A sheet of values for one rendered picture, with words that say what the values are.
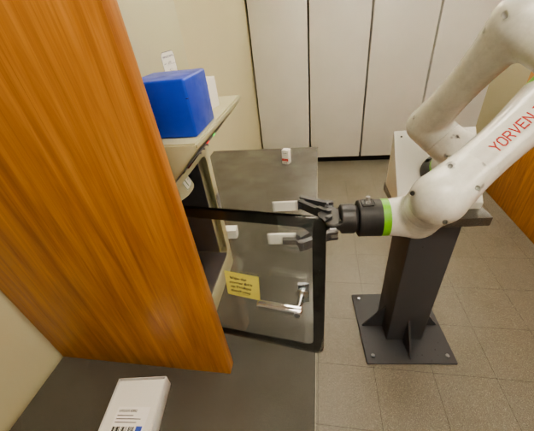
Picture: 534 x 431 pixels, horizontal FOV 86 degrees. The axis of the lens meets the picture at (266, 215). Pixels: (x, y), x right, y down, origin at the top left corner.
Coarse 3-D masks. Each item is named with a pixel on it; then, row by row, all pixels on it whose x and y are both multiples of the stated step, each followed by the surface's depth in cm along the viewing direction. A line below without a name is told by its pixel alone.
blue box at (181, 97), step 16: (144, 80) 45; (160, 80) 44; (176, 80) 43; (192, 80) 46; (160, 96) 45; (176, 96) 44; (192, 96) 46; (208, 96) 53; (160, 112) 46; (176, 112) 46; (192, 112) 46; (208, 112) 53; (160, 128) 48; (176, 128) 47; (192, 128) 47
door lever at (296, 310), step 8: (304, 296) 57; (256, 304) 56; (264, 304) 56; (272, 304) 55; (280, 304) 55; (288, 304) 55; (296, 304) 55; (280, 312) 55; (288, 312) 54; (296, 312) 54
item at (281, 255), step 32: (192, 224) 55; (224, 224) 53; (256, 224) 50; (288, 224) 48; (320, 224) 47; (224, 256) 58; (256, 256) 55; (288, 256) 53; (320, 256) 50; (224, 288) 64; (288, 288) 58; (320, 288) 55; (224, 320) 72; (256, 320) 68; (288, 320) 64; (320, 320) 61
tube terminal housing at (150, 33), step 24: (120, 0) 45; (144, 0) 51; (168, 0) 60; (144, 24) 51; (168, 24) 59; (144, 48) 51; (168, 48) 59; (144, 72) 51; (192, 168) 71; (216, 192) 87
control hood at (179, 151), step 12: (228, 96) 71; (216, 108) 62; (228, 108) 63; (216, 120) 55; (204, 132) 50; (216, 132) 77; (168, 144) 47; (180, 144) 46; (192, 144) 46; (168, 156) 47; (180, 156) 47; (192, 156) 48; (180, 168) 48
